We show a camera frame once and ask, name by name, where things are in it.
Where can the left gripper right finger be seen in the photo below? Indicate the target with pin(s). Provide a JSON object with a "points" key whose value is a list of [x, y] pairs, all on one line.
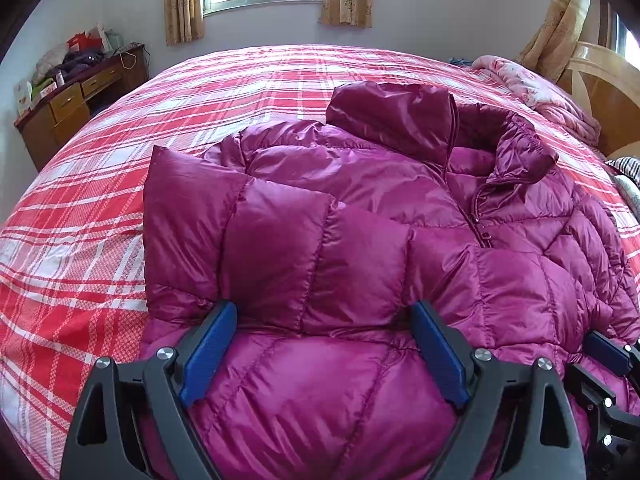
{"points": [[514, 419]]}

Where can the white packet on desk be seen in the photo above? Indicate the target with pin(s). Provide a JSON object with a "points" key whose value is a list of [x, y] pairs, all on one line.
{"points": [[23, 96]]}

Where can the side window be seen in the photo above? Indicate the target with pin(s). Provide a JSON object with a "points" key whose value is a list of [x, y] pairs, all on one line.
{"points": [[614, 35]]}

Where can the magenta puffer down jacket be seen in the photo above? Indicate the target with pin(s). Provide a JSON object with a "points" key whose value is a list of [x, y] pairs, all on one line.
{"points": [[324, 234]]}

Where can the red plaid bed sheet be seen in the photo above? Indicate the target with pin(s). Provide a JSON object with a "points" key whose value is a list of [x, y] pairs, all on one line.
{"points": [[72, 252]]}

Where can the beige side window curtain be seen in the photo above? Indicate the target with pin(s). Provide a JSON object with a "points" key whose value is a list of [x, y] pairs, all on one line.
{"points": [[551, 48]]}

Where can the striped pillow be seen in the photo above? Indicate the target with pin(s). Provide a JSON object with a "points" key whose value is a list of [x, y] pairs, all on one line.
{"points": [[629, 166]]}

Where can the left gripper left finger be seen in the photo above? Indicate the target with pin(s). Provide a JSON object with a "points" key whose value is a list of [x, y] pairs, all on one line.
{"points": [[105, 441]]}

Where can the red bag on desk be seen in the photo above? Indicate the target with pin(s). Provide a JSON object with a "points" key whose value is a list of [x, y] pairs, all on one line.
{"points": [[83, 42]]}

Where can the brown wooden desk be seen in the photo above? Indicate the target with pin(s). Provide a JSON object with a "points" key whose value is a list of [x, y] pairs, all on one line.
{"points": [[61, 114]]}

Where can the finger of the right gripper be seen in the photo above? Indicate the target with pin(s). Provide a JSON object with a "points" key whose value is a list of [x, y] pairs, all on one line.
{"points": [[603, 350]]}

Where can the pile of clothes on desk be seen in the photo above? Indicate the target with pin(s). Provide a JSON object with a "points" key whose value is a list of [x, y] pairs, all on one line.
{"points": [[61, 60]]}

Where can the pink floral folded quilt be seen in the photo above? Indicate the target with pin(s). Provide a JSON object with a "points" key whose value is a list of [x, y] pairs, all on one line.
{"points": [[543, 97]]}

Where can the left beige window curtain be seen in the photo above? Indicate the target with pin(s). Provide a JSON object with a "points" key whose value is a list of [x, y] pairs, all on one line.
{"points": [[184, 21]]}

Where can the cream wooden headboard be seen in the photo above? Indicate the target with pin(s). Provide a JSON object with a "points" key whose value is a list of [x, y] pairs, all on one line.
{"points": [[606, 86]]}

